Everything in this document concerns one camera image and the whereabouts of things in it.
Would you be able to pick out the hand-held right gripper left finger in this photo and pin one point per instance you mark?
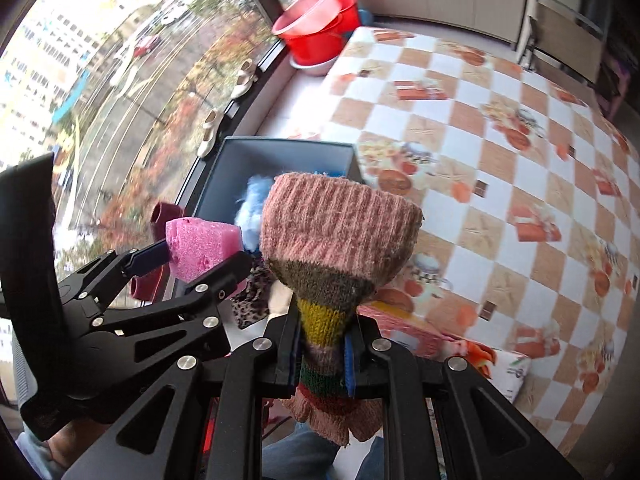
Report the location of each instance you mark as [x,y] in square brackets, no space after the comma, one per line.
[280,350]

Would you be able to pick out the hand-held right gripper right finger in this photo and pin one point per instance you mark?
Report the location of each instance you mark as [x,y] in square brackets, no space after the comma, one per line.
[350,360]

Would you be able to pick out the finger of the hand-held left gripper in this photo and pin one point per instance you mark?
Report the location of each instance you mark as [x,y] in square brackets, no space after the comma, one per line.
[147,257]
[220,275]

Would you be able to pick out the pink sponge with holes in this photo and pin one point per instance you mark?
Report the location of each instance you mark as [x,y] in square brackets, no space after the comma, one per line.
[200,245]

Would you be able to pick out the leopard print scrunchie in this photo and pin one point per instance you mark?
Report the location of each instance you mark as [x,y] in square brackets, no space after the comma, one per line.
[252,300]

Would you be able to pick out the light blue fluffy cloth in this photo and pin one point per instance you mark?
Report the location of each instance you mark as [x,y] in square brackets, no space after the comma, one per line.
[252,210]

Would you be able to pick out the pink striped knit sock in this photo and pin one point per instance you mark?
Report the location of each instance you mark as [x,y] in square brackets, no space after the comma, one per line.
[340,230]

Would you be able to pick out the grey cardboard box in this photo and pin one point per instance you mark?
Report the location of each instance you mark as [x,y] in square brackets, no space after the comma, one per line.
[280,157]

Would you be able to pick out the person's left forearm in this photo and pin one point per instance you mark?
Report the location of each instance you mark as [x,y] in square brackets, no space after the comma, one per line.
[60,445]

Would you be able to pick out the maroon knit slipper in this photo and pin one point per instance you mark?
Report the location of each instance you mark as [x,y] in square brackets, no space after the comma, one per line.
[145,287]
[162,215]

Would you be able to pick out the red patterned carton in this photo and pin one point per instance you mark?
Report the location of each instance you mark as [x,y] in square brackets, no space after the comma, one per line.
[400,330]

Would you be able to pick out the person's jeans legs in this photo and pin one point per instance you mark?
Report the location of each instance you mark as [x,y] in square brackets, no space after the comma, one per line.
[300,455]

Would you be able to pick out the red plastic stool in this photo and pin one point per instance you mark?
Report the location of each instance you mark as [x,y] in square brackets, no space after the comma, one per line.
[209,435]

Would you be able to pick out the cream heeled shoe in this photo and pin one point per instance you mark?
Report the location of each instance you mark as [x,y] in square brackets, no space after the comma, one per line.
[210,132]
[242,82]

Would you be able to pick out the large glass window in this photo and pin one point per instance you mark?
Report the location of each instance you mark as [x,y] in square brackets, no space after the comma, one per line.
[125,60]

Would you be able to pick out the white plastic basin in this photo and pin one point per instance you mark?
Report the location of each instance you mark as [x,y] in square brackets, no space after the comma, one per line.
[315,69]

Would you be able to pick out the checkered printed tablecloth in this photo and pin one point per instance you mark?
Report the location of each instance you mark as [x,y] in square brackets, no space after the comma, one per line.
[500,170]

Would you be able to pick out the red plastic basin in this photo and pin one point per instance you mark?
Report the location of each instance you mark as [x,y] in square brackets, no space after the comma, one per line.
[325,45]

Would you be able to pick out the blue plastic basin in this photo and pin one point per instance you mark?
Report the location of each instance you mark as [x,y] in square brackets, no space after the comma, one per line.
[365,16]

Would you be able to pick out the folding chair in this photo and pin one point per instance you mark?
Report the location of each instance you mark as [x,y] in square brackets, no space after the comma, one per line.
[565,40]

